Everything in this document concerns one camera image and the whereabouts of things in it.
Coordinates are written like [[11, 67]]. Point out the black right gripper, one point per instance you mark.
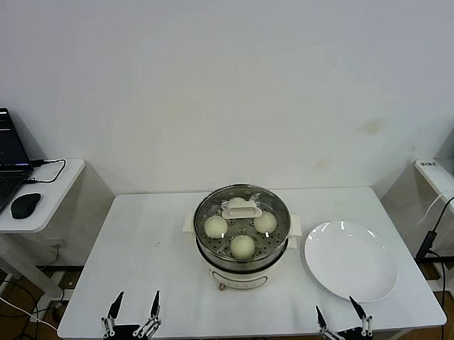
[[354, 337]]

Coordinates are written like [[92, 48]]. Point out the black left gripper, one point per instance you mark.
[[123, 339]]

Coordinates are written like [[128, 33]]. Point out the white steamed baozi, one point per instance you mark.
[[215, 228], [235, 202], [266, 224], [242, 247]]

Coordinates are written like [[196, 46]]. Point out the round glass pot lid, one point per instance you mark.
[[239, 212]]

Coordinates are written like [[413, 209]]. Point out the perforated stainless steamer basket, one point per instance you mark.
[[245, 265]]

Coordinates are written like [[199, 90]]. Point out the round white plate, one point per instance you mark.
[[346, 263]]

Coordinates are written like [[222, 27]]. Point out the cream electric cooker pot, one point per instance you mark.
[[245, 279]]

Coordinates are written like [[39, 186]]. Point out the white side table with laptop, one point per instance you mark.
[[52, 198]]

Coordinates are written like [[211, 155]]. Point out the black computer mouse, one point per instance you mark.
[[25, 205]]

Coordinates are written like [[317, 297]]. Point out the white side table with label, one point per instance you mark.
[[436, 181]]

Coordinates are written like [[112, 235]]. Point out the black open laptop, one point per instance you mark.
[[3, 185]]

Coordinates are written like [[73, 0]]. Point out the white wall socket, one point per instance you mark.
[[58, 243]]

